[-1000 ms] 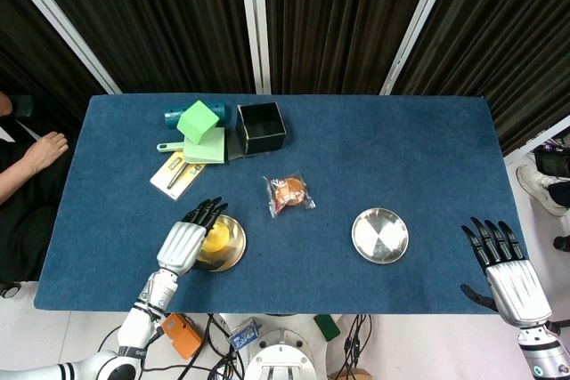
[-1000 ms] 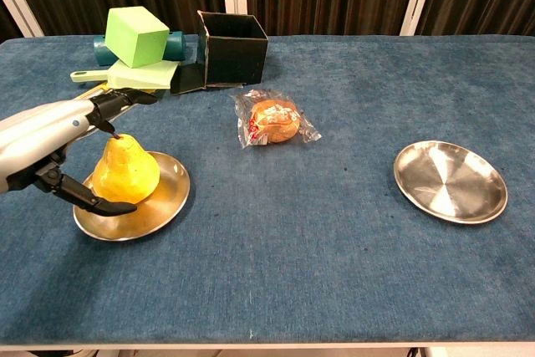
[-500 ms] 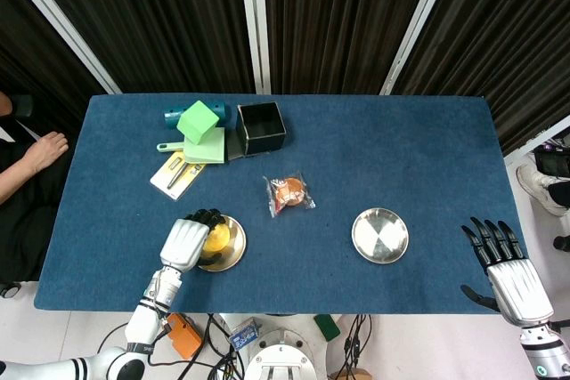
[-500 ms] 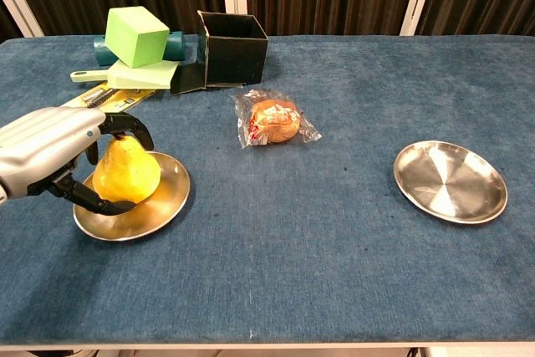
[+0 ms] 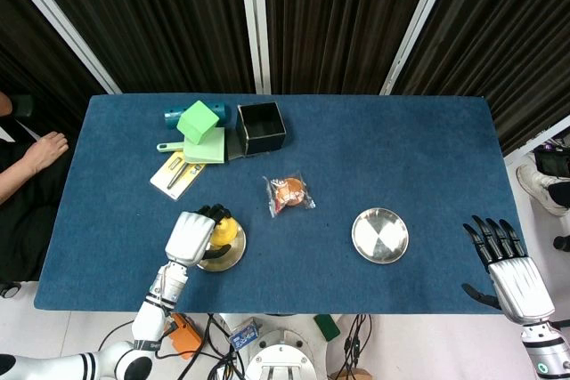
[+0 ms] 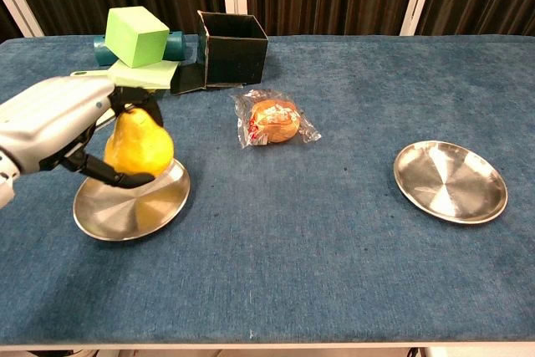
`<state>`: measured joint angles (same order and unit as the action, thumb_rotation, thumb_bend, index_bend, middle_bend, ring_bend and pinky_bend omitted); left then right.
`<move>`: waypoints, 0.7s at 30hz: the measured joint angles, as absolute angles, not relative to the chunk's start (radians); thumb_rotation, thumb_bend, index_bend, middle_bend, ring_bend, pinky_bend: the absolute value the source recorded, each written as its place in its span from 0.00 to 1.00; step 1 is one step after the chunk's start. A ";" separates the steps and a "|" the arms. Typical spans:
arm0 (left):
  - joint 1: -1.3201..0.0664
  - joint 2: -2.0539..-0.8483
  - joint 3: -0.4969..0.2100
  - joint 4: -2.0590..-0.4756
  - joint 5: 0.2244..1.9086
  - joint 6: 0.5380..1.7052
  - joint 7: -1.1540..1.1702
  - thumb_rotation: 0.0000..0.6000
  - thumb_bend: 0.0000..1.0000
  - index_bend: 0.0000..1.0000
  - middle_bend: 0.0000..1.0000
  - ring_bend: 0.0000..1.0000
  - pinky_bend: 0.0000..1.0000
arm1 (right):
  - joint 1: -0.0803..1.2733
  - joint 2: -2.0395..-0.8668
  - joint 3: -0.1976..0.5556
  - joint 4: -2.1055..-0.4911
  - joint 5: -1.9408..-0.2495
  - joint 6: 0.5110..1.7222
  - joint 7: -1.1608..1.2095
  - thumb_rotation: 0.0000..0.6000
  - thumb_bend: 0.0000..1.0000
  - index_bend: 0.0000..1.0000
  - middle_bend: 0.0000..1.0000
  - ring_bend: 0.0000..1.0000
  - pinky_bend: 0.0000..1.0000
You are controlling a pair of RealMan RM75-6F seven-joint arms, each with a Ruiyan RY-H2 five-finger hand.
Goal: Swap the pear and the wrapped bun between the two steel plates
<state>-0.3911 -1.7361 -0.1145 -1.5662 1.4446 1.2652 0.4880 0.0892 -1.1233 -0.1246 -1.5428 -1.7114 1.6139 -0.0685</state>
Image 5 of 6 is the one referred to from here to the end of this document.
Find person's hand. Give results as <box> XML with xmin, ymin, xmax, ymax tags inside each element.
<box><xmin>25</xmin><ymin>131</ymin><xmax>70</xmax><ymax>175</ymax></box>

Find black bag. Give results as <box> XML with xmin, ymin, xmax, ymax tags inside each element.
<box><xmin>533</xmin><ymin>141</ymin><xmax>570</xmax><ymax>177</ymax></box>

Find black cable loop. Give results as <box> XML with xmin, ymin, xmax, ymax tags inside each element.
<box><xmin>96</xmin><ymin>318</ymin><xmax>137</xmax><ymax>352</ymax></box>

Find white sneaker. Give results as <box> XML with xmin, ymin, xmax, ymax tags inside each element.
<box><xmin>516</xmin><ymin>164</ymin><xmax>570</xmax><ymax>218</ymax></box>

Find blue white label box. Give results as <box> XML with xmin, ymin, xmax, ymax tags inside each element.
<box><xmin>228</xmin><ymin>317</ymin><xmax>262</xmax><ymax>352</ymax></box>

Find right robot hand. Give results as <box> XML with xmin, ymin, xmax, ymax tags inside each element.
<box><xmin>461</xmin><ymin>214</ymin><xmax>557</xmax><ymax>326</ymax></box>

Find dark green block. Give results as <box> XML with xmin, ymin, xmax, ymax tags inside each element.
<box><xmin>313</xmin><ymin>313</ymin><xmax>342</xmax><ymax>343</ymax></box>

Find round metal plate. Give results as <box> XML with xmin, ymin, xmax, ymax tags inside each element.
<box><xmin>195</xmin><ymin>218</ymin><xmax>247</xmax><ymax>273</ymax></box>
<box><xmin>351</xmin><ymin>206</ymin><xmax>410</xmax><ymax>265</ymax></box>

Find yellow pen blister pack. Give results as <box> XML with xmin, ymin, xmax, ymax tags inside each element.
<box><xmin>149</xmin><ymin>150</ymin><xmax>208</xmax><ymax>202</ymax></box>

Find blue table cloth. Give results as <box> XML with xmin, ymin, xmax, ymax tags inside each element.
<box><xmin>33</xmin><ymin>93</ymin><xmax>538</xmax><ymax>315</ymax></box>

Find person's forearm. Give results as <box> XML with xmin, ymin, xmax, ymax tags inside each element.
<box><xmin>0</xmin><ymin>160</ymin><xmax>40</xmax><ymax>206</ymax></box>

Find black cable bundle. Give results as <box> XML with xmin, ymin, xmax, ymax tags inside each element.
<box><xmin>333</xmin><ymin>313</ymin><xmax>373</xmax><ymax>380</ymax></box>
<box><xmin>177</xmin><ymin>313</ymin><xmax>246</xmax><ymax>380</ymax></box>

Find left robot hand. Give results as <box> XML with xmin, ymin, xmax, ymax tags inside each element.
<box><xmin>164</xmin><ymin>204</ymin><xmax>232</xmax><ymax>271</ymax></box>

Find black pleated curtain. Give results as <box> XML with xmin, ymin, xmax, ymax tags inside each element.
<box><xmin>393</xmin><ymin>0</ymin><xmax>570</xmax><ymax>155</ymax></box>
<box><xmin>262</xmin><ymin>0</ymin><xmax>441</xmax><ymax>96</ymax></box>
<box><xmin>20</xmin><ymin>0</ymin><xmax>256</xmax><ymax>95</ymax></box>
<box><xmin>0</xmin><ymin>0</ymin><xmax>107</xmax><ymax>136</ymax></box>

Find dark teal chair part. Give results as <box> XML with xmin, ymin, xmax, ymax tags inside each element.
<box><xmin>12</xmin><ymin>93</ymin><xmax>35</xmax><ymax>118</ymax></box>

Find black open square box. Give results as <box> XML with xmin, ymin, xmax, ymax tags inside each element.
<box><xmin>235</xmin><ymin>101</ymin><xmax>288</xmax><ymax>158</ymax></box>

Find light green sticky notes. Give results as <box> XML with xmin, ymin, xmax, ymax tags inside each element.
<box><xmin>183</xmin><ymin>126</ymin><xmax>226</xmax><ymax>166</ymax></box>

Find yellow toy pear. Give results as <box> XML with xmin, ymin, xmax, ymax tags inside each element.
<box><xmin>208</xmin><ymin>216</ymin><xmax>238</xmax><ymax>248</ymax></box>

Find white frame post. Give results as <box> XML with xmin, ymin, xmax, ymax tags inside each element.
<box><xmin>0</xmin><ymin>0</ymin><xmax>123</xmax><ymax>95</ymax></box>
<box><xmin>379</xmin><ymin>0</ymin><xmax>462</xmax><ymax>96</ymax></box>
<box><xmin>237</xmin><ymin>0</ymin><xmax>273</xmax><ymax>95</ymax></box>
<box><xmin>503</xmin><ymin>115</ymin><xmax>570</xmax><ymax>166</ymax></box>

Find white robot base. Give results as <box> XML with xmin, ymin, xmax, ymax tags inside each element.
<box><xmin>222</xmin><ymin>312</ymin><xmax>344</xmax><ymax>380</ymax></box>

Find orange device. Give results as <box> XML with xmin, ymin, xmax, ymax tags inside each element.
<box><xmin>163</xmin><ymin>312</ymin><xmax>204</xmax><ymax>360</ymax></box>

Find pastry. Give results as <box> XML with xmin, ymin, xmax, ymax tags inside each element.
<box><xmin>262</xmin><ymin>170</ymin><xmax>317</xmax><ymax>220</ymax></box>

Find teal cylinder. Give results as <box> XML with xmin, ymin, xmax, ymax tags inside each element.
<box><xmin>163</xmin><ymin>102</ymin><xmax>227</xmax><ymax>131</ymax></box>

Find green foam cube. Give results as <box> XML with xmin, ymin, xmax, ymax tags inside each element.
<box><xmin>176</xmin><ymin>100</ymin><xmax>221</xmax><ymax>146</ymax></box>

